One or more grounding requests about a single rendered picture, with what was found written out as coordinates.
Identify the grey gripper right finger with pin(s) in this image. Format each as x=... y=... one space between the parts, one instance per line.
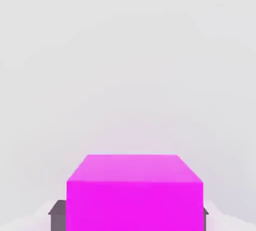
x=220 y=221

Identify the small magenta cube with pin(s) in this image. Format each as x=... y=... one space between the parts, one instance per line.
x=134 y=199

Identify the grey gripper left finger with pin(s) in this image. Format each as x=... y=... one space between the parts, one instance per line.
x=58 y=217

